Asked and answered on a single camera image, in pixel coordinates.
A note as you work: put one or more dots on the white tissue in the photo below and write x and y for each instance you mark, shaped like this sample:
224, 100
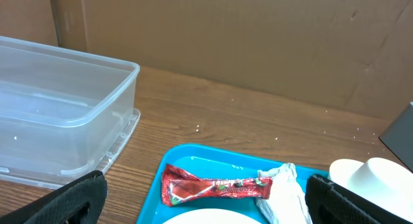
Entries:
286, 203

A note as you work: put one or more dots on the white cup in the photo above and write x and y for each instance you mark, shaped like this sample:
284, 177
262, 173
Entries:
385, 184

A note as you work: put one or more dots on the clear plastic storage bin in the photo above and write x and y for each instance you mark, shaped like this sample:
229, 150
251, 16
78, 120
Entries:
64, 113

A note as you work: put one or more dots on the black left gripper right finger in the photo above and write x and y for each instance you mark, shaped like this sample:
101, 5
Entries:
330, 203

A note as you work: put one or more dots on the teal plastic tray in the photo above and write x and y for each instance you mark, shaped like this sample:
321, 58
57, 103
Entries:
205, 162

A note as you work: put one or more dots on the white saucer bowl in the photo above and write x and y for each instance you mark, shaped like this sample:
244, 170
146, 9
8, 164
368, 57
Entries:
341, 170

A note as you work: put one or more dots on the large white plate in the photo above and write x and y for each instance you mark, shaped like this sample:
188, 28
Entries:
211, 216

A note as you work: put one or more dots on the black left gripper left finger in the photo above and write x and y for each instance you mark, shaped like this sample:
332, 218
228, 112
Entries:
79, 202

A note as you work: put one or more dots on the grey dishwasher rack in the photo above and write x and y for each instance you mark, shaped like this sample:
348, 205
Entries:
398, 136

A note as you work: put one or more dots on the red snack wrapper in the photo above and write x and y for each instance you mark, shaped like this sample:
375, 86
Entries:
180, 186

